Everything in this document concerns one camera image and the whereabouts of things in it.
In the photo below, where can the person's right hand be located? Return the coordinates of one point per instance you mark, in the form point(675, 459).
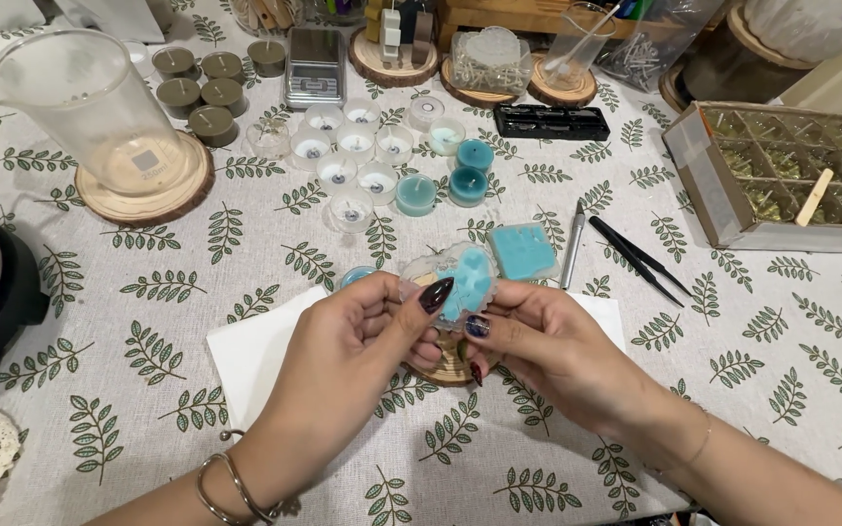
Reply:
point(574, 351)

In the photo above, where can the large wooden slice coaster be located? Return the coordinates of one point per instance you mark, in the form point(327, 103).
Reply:
point(172, 197)

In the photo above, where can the flat wooden stick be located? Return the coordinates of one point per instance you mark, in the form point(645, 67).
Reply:
point(814, 197)

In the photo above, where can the black tweezers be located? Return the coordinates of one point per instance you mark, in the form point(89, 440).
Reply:
point(633, 256)

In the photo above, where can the light blue wax piece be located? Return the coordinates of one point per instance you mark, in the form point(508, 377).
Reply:
point(468, 277)

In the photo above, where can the person's left hand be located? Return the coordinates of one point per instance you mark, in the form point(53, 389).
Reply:
point(326, 365)

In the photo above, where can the clear box of wicks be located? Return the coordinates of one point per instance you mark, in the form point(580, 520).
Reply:
point(490, 62)

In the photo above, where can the silver digital scale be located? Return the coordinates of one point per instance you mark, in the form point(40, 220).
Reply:
point(315, 69)

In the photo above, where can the teal tealight candle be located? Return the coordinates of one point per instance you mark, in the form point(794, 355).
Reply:
point(468, 186)
point(475, 155)

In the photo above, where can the square mould with blue wax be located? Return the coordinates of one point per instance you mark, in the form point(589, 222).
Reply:
point(523, 252)

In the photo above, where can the clear bag of wicks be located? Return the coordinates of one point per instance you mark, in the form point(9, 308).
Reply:
point(655, 51)

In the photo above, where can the small round wooden coaster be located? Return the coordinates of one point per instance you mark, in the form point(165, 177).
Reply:
point(446, 369)

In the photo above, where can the group of clear wick cups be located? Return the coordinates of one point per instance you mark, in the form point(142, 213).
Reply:
point(355, 146)

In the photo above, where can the group of olive tealight candles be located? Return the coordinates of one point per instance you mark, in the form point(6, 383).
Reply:
point(202, 95)

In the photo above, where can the light blue tealight candle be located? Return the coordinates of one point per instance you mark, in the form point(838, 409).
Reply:
point(416, 196)

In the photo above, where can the jar of wooden sticks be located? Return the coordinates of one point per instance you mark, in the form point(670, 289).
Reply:
point(267, 14)

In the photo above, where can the pale blue tealight candle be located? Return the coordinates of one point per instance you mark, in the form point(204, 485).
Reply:
point(446, 137)

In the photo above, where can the white jar on wooden slab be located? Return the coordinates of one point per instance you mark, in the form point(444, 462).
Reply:
point(794, 36)

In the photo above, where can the wooden slice with block candles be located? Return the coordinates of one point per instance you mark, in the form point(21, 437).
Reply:
point(392, 62)

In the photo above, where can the clear plastic measuring beaker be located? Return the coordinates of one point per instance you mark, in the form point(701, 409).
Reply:
point(92, 109)

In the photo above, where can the cardboard box with dividers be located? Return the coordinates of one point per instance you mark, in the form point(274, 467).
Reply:
point(757, 168)

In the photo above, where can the wooden crate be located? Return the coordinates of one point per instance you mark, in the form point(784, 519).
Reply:
point(494, 14)

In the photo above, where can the black plastic mould tray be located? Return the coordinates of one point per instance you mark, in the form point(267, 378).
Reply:
point(551, 122)

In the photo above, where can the silver pen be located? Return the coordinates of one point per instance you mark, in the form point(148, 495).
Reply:
point(572, 245)

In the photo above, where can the glass beaker with stirrer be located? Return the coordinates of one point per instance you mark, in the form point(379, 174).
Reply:
point(574, 51)

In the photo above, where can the clear scalloped silicone mould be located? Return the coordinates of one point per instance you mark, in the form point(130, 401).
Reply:
point(421, 272)

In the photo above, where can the white paper napkin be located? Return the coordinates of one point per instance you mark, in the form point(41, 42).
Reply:
point(253, 358)

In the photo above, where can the white paper bag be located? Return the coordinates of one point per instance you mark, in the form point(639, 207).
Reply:
point(99, 18)

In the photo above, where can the leaf print tablecloth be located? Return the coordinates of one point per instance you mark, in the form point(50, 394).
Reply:
point(721, 351)

